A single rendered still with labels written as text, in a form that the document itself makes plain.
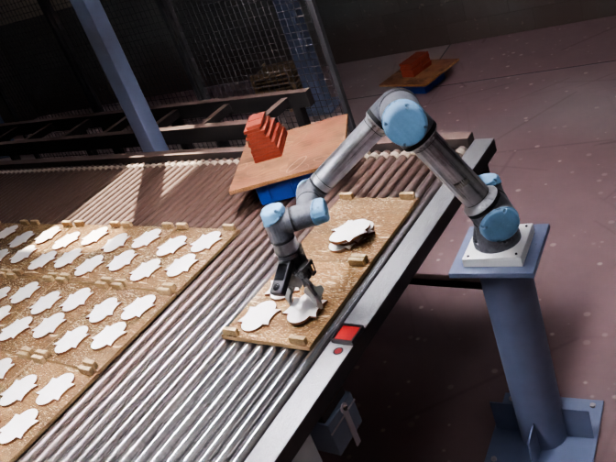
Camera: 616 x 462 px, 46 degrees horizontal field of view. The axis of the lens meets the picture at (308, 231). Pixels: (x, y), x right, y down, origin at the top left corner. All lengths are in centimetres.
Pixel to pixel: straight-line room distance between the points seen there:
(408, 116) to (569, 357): 163
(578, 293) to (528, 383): 100
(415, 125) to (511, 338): 91
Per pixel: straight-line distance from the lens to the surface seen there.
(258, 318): 237
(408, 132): 200
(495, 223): 217
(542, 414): 282
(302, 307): 230
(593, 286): 366
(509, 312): 250
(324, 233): 270
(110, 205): 384
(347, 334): 218
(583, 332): 341
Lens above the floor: 222
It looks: 28 degrees down
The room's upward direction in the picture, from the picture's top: 21 degrees counter-clockwise
